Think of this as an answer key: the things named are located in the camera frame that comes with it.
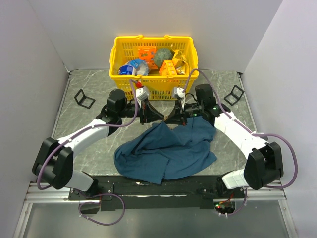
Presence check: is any black left stand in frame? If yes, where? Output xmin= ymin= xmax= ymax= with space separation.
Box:
xmin=74 ymin=89 xmax=96 ymax=109

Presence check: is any green avocado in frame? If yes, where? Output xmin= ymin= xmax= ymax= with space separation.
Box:
xmin=153 ymin=48 xmax=174 ymax=68

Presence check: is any blue white can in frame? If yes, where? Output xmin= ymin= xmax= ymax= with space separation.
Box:
xmin=118 ymin=58 xmax=149 ymax=76

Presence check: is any orange cracker box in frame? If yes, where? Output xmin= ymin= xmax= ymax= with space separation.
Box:
xmin=159 ymin=60 xmax=177 ymax=76

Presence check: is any black stand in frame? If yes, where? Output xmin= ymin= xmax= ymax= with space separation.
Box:
xmin=74 ymin=89 xmax=96 ymax=109
xmin=224 ymin=85 xmax=245 ymax=106

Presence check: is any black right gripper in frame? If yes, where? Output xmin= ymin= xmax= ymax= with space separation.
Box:
xmin=165 ymin=100 xmax=205 ymax=126

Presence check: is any black right stand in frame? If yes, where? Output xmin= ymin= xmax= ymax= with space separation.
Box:
xmin=224 ymin=85 xmax=245 ymax=106

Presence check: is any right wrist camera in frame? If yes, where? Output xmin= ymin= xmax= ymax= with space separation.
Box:
xmin=172 ymin=87 xmax=186 ymax=108

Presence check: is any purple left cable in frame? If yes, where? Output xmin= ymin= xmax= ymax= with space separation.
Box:
xmin=36 ymin=79 xmax=146 ymax=226

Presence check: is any yellow snack bag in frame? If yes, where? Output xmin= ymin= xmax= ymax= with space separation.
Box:
xmin=171 ymin=49 xmax=190 ymax=75

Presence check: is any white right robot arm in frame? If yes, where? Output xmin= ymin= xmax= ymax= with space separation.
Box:
xmin=165 ymin=84 xmax=284 ymax=198

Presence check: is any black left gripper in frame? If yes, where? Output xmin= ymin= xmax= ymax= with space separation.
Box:
xmin=118 ymin=97 xmax=163 ymax=125

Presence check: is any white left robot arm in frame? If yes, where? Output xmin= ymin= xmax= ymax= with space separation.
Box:
xmin=32 ymin=87 xmax=164 ymax=199

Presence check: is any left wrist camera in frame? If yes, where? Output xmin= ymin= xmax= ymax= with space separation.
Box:
xmin=135 ymin=82 xmax=150 ymax=108

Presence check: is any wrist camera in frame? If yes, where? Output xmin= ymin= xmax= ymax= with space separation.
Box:
xmin=135 ymin=82 xmax=150 ymax=108
xmin=172 ymin=87 xmax=186 ymax=108

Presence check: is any yellow plastic basket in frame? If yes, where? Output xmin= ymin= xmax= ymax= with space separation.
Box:
xmin=109 ymin=35 xmax=199 ymax=100

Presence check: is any blue t-shirt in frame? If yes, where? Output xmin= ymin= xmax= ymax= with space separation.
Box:
xmin=114 ymin=117 xmax=217 ymax=184

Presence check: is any orange snack box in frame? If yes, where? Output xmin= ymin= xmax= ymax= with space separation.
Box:
xmin=138 ymin=47 xmax=158 ymax=70

